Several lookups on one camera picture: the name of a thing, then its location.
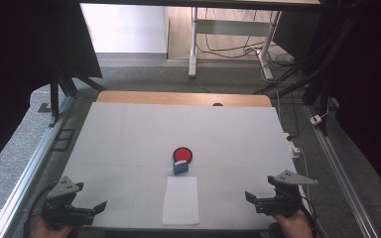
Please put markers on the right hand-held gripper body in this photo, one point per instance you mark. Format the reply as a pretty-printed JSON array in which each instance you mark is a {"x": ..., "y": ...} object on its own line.
[{"x": 282, "y": 203}]

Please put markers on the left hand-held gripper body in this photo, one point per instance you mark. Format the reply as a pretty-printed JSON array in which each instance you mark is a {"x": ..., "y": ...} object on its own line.
[{"x": 63, "y": 211}]

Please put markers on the blue stamp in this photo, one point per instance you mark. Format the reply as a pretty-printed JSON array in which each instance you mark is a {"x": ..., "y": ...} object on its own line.
[{"x": 181, "y": 168}]

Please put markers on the round red ink pad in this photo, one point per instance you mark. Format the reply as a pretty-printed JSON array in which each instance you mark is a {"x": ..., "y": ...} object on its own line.
[{"x": 182, "y": 154}]

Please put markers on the person's left hand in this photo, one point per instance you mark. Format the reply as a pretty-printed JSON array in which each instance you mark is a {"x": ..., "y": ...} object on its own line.
[{"x": 46, "y": 232}]

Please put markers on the person's right hand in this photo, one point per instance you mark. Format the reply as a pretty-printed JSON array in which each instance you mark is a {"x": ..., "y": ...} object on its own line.
[{"x": 296, "y": 228}]

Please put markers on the white power strip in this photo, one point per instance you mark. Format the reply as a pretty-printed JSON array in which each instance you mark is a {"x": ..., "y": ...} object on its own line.
[{"x": 292, "y": 148}]

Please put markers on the white paper sheet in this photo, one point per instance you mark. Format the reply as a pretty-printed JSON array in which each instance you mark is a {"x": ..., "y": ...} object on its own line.
[{"x": 180, "y": 201}]

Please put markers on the small white adapter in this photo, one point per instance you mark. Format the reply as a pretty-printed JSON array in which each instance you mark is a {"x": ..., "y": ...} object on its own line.
[{"x": 316, "y": 119}]

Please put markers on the black metal stand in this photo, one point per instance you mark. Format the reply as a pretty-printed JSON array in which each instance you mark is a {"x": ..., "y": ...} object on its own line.
[
  {"x": 314, "y": 89},
  {"x": 54, "y": 95}
]

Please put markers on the black curtain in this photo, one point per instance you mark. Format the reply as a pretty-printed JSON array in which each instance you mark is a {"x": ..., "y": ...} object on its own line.
[
  {"x": 13, "y": 66},
  {"x": 370, "y": 99}
]

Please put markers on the aluminium rail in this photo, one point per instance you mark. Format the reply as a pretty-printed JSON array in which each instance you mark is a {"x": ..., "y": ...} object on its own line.
[
  {"x": 344, "y": 185},
  {"x": 23, "y": 185}
]

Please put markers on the white desk frame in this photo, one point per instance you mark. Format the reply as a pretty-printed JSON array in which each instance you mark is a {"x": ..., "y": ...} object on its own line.
[{"x": 231, "y": 27}]

